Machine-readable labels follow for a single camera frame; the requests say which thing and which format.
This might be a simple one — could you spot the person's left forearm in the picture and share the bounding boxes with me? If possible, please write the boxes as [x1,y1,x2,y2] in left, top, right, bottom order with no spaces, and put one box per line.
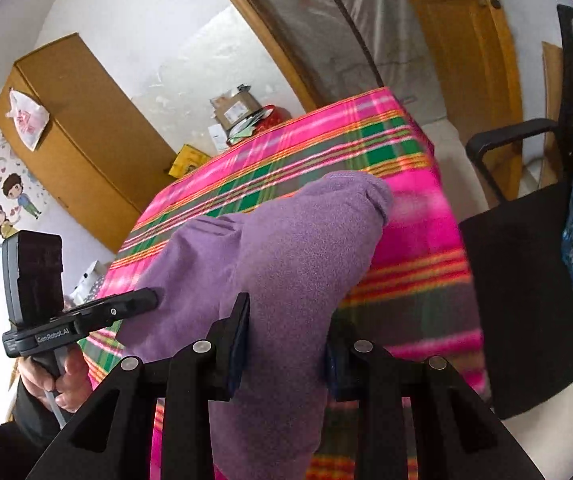
[0,380,67,480]

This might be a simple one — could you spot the wooden door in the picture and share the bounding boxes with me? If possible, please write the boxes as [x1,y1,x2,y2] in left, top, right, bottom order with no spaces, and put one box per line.
[387,0,525,191]

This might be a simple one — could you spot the purple sweater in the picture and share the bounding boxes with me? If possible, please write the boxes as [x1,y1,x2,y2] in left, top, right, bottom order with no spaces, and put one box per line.
[116,170,395,480]

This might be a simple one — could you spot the wooden door frame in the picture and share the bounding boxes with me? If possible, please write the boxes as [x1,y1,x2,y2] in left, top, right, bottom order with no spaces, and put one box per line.
[196,0,317,111]

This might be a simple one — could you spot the cartoon wall poster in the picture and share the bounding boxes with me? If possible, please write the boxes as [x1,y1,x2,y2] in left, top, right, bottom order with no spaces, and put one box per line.
[0,132,50,261]

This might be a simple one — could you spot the flat cardboard sheet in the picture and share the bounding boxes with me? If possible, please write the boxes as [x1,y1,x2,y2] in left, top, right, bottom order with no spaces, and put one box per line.
[539,41,573,191]

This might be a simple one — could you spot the red bag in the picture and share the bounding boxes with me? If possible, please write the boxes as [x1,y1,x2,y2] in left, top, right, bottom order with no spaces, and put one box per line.
[256,104,290,131]

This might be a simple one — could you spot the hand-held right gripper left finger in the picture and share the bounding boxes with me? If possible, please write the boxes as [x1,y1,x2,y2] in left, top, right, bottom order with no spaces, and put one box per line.
[26,292,252,480]

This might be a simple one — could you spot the white plastic bag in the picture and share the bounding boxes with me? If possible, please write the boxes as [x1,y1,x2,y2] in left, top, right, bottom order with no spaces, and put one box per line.
[6,87,51,151]

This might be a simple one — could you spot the clear plastic door curtain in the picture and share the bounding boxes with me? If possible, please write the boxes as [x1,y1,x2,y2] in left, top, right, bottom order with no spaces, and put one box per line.
[216,0,447,126]

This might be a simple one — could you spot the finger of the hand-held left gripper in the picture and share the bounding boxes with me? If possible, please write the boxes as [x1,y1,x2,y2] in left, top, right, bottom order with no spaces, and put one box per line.
[65,287,160,337]

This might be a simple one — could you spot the white paper shopping bag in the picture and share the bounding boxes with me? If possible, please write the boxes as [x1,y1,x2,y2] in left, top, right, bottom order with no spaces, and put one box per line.
[69,260,112,306]

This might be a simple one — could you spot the wooden furniture piece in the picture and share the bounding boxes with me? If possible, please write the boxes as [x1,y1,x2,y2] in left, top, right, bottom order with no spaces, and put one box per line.
[9,360,23,422]

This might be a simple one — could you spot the black office chair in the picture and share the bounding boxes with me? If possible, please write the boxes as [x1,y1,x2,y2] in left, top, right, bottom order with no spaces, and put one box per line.
[459,4,573,421]

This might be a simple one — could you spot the white labelled box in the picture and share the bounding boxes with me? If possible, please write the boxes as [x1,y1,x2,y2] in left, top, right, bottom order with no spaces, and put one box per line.
[208,125,230,153]

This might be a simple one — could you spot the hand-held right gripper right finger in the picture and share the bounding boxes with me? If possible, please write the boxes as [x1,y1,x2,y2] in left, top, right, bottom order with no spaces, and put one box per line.
[323,320,545,480]

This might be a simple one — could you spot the pink plaid blanket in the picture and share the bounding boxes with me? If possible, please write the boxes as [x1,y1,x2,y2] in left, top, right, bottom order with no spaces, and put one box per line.
[79,86,492,480]

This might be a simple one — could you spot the cardboard box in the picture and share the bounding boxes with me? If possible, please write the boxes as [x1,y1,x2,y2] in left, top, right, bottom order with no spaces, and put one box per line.
[210,85,262,133]

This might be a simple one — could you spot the wooden wardrobe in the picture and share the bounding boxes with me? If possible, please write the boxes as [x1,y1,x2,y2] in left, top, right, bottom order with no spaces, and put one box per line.
[0,32,177,253]

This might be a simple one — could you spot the person's left hand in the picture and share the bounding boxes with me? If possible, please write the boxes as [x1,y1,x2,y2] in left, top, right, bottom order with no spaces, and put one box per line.
[19,346,92,412]

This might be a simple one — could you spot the yellow bag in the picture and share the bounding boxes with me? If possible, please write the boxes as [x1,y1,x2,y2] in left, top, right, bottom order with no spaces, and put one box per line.
[168,144,212,178]

